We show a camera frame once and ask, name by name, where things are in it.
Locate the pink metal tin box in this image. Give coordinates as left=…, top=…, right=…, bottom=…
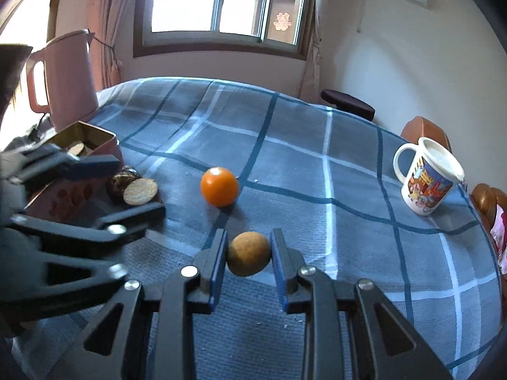
left=25, top=121, right=123, bottom=222

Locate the pink left curtain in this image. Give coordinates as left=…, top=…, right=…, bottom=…
left=86, top=0, right=131, bottom=91

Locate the small round orange kumquat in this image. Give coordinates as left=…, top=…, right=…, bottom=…
left=200, top=167, right=239, bottom=208

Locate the pink curtain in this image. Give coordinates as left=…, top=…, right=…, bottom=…
left=86, top=0, right=131, bottom=91
left=298, top=0, right=329, bottom=103

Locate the brown leather chair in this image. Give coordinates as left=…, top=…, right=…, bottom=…
left=401, top=116, right=452, bottom=152

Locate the dark water chestnut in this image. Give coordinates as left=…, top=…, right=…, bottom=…
left=106, top=166, right=142, bottom=203

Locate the pink electric kettle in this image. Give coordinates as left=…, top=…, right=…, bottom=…
left=26, top=29, right=99, bottom=132

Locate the cut water chestnut piece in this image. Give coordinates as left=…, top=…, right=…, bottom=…
left=123, top=179, right=158, bottom=206

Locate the white cartoon mug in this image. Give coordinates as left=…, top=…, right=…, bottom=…
left=393, top=136, right=465, bottom=216

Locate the window with brown frame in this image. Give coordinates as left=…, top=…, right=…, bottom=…
left=133, top=0, right=315, bottom=59

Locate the dark round stool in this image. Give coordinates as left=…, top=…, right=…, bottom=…
left=321, top=89, right=375, bottom=122

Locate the brown leather sofa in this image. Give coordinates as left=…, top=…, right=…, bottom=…
left=470, top=183, right=507, bottom=274

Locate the black kettle power cable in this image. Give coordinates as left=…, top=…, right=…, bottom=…
left=27, top=112, right=51, bottom=143

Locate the blue plaid tablecloth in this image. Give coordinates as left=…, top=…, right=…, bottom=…
left=93, top=77, right=502, bottom=379

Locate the pink right curtain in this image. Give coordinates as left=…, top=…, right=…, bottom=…
left=298, top=0, right=329, bottom=103

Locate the brown longan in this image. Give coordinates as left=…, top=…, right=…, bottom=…
left=227, top=231, right=272, bottom=277

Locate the pink floral cushion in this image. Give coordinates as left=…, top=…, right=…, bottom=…
left=490, top=205, right=507, bottom=276

